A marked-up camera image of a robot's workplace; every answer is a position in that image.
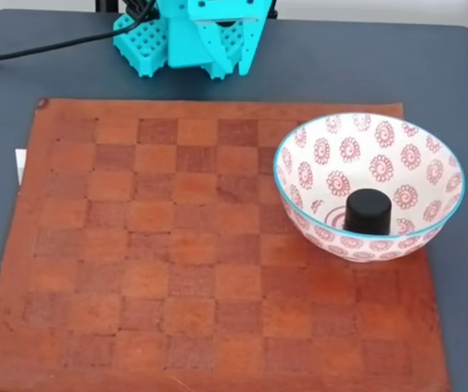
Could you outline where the black power cable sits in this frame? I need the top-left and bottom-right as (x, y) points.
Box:
(0, 0), (157, 66)

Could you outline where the brown leather chessboard mat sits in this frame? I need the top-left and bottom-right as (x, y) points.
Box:
(0, 96), (452, 392)

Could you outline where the black cylinder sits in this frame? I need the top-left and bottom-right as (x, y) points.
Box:
(342, 188), (393, 236)

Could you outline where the white paper piece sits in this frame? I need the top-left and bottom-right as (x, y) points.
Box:
(15, 149), (28, 185)

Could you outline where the white bowl with red flowers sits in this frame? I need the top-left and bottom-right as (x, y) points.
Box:
(273, 112), (466, 263)

